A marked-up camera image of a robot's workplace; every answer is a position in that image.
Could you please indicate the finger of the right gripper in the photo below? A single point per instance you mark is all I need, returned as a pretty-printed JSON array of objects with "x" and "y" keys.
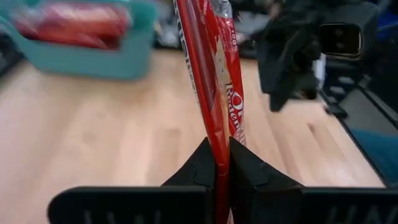
[
  {"x": 304, "y": 81},
  {"x": 276, "y": 71}
]

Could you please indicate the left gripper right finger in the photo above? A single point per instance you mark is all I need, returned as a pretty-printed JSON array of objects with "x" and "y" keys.
[{"x": 295, "y": 205}]

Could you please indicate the teal plastic basket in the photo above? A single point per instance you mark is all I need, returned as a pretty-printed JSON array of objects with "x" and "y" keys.
[{"x": 93, "y": 65}]

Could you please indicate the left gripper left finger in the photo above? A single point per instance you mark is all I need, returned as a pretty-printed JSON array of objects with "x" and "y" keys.
[{"x": 140, "y": 205}]

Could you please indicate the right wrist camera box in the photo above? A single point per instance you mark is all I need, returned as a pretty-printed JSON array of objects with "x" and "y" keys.
[{"x": 340, "y": 40}]

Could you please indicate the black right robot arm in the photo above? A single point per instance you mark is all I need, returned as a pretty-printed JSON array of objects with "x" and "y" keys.
[{"x": 371, "y": 37}]

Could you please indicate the red popcorn bag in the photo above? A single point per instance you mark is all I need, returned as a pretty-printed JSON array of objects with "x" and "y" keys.
[
  {"x": 56, "y": 35},
  {"x": 214, "y": 77},
  {"x": 93, "y": 18}
]

